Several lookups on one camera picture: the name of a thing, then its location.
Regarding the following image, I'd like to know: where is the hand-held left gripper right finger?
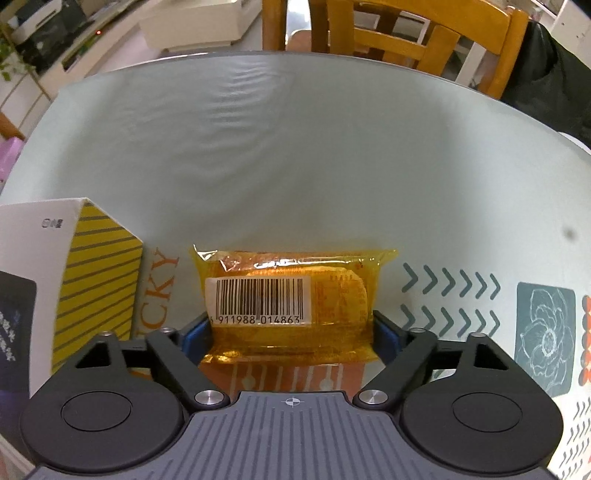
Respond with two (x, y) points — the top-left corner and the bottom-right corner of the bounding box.
(353, 309), (525, 409)

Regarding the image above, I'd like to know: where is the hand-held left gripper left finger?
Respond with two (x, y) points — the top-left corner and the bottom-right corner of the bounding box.
(60, 311), (230, 410)

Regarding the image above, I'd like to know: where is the yellow snack packet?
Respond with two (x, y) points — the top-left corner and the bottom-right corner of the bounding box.
(190, 244), (399, 368)

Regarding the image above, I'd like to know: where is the white tablet box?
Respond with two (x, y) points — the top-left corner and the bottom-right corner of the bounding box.
(0, 198), (144, 467)

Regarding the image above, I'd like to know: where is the desktop with patterned cloth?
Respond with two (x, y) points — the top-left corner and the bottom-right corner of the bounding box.
(0, 48), (591, 480)

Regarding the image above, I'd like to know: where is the purple packet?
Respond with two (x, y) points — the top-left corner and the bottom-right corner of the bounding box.
(0, 137), (27, 191)

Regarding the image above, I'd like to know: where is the wooden chair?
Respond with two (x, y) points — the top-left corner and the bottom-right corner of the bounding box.
(308, 0), (530, 100)
(262, 0), (288, 51)

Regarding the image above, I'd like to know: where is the white cabinet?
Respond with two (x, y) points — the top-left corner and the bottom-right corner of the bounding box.
(0, 0), (155, 139)

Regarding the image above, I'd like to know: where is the green plant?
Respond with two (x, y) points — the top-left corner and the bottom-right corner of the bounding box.
(0, 36), (37, 83)

